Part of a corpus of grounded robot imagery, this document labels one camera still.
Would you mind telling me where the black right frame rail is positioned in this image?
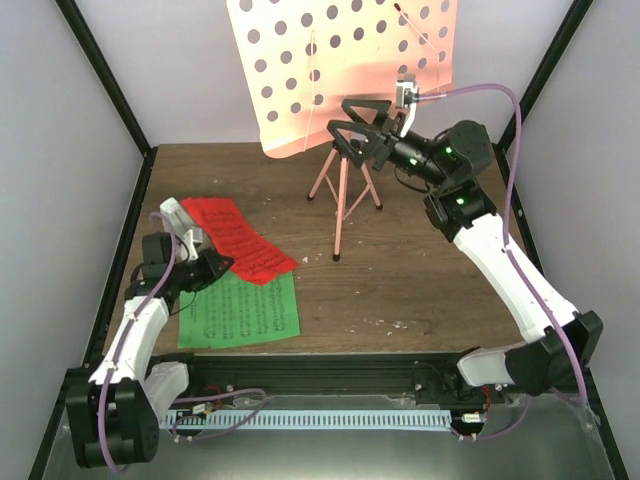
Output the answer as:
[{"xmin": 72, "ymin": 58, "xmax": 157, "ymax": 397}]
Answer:
[{"xmin": 491, "ymin": 142, "xmax": 574, "ymax": 366}]

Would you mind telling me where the black back right frame post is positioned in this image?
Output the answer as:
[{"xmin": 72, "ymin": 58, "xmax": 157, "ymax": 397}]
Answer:
[{"xmin": 520, "ymin": 0, "xmax": 593, "ymax": 121}]

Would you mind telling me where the light blue slotted cable duct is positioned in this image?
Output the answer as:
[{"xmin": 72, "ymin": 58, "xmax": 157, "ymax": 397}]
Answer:
[{"xmin": 160, "ymin": 410, "xmax": 452, "ymax": 431}]

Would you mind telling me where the black frame post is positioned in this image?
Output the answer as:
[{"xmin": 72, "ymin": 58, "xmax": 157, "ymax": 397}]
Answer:
[
  {"xmin": 520, "ymin": 0, "xmax": 593, "ymax": 121},
  {"xmin": 55, "ymin": 0, "xmax": 153, "ymax": 157}
]

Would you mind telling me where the pink folding music stand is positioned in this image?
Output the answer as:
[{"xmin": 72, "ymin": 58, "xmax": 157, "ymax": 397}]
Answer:
[{"xmin": 224, "ymin": 0, "xmax": 459, "ymax": 263}]

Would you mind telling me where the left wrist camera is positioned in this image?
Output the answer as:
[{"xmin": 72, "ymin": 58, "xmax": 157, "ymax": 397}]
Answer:
[{"xmin": 180, "ymin": 227, "xmax": 206, "ymax": 261}]

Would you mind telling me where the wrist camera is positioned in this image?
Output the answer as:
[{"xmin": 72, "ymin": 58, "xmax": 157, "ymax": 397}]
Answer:
[
  {"xmin": 180, "ymin": 227, "xmax": 206, "ymax": 261},
  {"xmin": 396, "ymin": 74, "xmax": 420, "ymax": 137}
]

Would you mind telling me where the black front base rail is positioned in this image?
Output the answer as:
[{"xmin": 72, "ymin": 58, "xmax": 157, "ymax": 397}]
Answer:
[{"xmin": 64, "ymin": 353, "xmax": 596, "ymax": 407}]

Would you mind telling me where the red sheet music page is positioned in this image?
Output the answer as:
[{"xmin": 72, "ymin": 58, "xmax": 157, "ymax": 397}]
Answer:
[{"xmin": 181, "ymin": 197, "xmax": 299, "ymax": 286}]

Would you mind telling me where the black left frame rail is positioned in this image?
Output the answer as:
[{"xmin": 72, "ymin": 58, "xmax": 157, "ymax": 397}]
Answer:
[{"xmin": 82, "ymin": 147, "xmax": 158, "ymax": 369}]

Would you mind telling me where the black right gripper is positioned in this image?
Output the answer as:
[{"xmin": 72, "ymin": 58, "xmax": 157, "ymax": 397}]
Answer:
[{"xmin": 328, "ymin": 101, "xmax": 450, "ymax": 190}]

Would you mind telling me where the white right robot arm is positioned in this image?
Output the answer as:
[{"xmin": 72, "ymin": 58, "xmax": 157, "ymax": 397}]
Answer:
[{"xmin": 327, "ymin": 99, "xmax": 603, "ymax": 405}]

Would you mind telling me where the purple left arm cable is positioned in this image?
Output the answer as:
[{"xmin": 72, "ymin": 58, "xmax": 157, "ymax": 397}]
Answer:
[{"xmin": 97, "ymin": 211, "xmax": 269, "ymax": 474}]

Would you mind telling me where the black frame rail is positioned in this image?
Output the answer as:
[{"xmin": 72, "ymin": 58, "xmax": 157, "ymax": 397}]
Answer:
[
  {"xmin": 82, "ymin": 147, "xmax": 158, "ymax": 369},
  {"xmin": 491, "ymin": 142, "xmax": 574, "ymax": 366}
]

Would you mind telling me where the black back left frame post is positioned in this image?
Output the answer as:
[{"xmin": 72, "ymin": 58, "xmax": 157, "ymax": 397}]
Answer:
[{"xmin": 55, "ymin": 0, "xmax": 153, "ymax": 157}]

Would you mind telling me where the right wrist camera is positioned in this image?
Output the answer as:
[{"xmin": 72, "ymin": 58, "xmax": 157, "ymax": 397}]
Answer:
[{"xmin": 396, "ymin": 74, "xmax": 420, "ymax": 137}]

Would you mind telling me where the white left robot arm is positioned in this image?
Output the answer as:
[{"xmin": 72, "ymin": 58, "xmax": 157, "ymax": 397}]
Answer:
[{"xmin": 65, "ymin": 233, "xmax": 234, "ymax": 472}]

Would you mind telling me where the white metronome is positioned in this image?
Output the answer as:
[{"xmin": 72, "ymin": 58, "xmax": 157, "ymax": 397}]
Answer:
[{"xmin": 159, "ymin": 197, "xmax": 196, "ymax": 237}]

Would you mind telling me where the green sheet music page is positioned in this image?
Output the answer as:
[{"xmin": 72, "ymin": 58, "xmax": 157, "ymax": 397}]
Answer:
[{"xmin": 177, "ymin": 272, "xmax": 300, "ymax": 349}]

